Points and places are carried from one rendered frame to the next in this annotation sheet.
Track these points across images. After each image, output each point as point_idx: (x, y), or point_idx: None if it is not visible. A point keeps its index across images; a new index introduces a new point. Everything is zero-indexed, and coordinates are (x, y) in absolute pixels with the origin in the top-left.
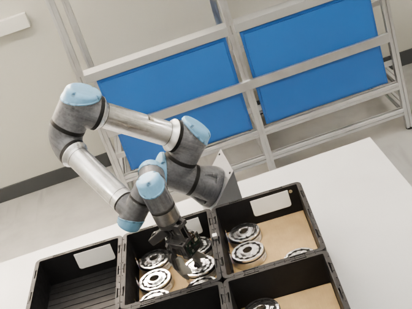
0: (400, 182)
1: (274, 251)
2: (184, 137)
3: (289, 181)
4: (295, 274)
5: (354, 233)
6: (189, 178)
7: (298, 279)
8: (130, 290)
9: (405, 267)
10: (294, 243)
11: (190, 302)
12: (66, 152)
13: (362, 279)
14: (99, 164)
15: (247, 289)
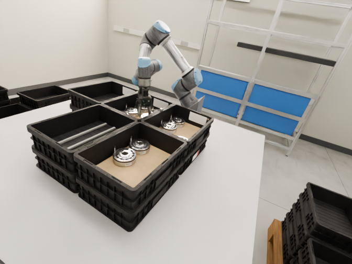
0: (259, 155)
1: (179, 133)
2: (189, 74)
3: (221, 127)
4: (167, 143)
5: (221, 156)
6: (183, 93)
7: (167, 146)
8: (119, 105)
9: (224, 184)
10: (189, 136)
11: (122, 120)
12: (141, 45)
13: (202, 173)
14: (146, 55)
15: (145, 132)
